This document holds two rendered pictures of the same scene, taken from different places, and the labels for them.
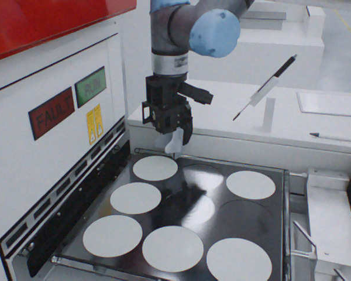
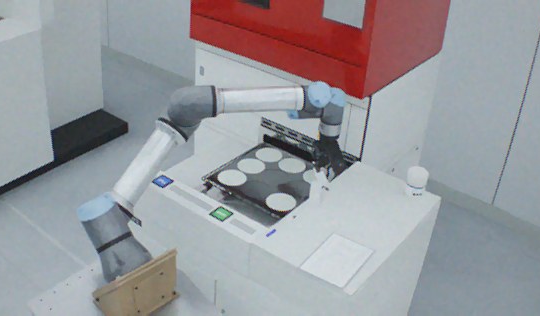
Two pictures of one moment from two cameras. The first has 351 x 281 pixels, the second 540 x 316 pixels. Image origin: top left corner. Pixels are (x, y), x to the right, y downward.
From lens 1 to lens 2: 220 cm
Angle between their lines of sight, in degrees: 90
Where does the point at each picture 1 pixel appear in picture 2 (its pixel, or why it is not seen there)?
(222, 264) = (233, 173)
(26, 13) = (277, 58)
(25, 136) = not seen: hidden behind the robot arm
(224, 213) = (263, 185)
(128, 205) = (286, 162)
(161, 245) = (254, 163)
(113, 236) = (267, 154)
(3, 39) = (266, 60)
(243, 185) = (281, 199)
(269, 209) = (256, 198)
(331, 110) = (326, 246)
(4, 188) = not seen: hidden behind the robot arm
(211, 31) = not seen: hidden behind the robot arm
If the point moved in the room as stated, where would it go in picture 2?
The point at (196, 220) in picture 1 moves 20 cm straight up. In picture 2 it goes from (263, 176) to (267, 127)
